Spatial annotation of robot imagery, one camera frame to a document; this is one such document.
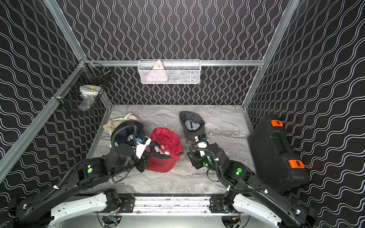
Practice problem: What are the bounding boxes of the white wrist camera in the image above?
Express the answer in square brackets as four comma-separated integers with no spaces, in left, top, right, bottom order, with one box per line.
[194,134,209,148]
[136,135,152,159]

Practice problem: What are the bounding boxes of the navy blue baseball cap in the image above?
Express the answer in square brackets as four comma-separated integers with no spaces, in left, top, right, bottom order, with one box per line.
[111,121,144,147]

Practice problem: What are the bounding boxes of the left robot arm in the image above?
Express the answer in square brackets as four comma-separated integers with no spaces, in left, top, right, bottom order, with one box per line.
[6,143,150,228]

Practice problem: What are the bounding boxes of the red and black cap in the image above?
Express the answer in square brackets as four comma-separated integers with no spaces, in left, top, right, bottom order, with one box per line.
[146,127,183,173]

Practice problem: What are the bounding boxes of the black wire mesh basket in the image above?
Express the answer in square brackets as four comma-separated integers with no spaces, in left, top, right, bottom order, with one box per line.
[55,59,112,116]

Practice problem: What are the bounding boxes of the black plastic tool case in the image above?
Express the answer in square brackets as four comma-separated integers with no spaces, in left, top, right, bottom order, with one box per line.
[248,115,309,192]

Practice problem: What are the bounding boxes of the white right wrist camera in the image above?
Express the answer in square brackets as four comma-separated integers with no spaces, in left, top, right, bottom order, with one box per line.
[194,134,209,148]

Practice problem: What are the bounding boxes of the white item in black basket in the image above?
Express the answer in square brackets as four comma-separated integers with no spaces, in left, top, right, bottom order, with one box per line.
[78,85,102,111]

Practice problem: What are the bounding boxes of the pink triangular card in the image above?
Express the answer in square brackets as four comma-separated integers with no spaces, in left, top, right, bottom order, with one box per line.
[146,60,168,83]

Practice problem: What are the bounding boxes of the white wire wall basket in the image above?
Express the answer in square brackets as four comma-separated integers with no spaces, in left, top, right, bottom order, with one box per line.
[137,59,202,85]

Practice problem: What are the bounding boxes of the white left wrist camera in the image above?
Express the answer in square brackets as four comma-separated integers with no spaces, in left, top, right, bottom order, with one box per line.
[136,135,152,159]

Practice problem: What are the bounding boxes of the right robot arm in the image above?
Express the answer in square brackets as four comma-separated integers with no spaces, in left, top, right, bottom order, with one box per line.
[188,140,317,228]

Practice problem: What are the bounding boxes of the dark grey cap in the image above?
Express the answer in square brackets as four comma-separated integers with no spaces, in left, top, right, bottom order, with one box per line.
[179,111,205,141]

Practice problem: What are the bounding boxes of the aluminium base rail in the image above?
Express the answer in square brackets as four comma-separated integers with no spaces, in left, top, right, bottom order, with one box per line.
[117,195,239,217]

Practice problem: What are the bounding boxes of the beige cap with black lettering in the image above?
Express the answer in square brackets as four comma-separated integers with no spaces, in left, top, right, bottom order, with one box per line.
[103,113,138,134]

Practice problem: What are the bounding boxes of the aluminium corner frame post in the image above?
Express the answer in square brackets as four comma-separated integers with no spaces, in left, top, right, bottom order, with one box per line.
[44,0,86,61]

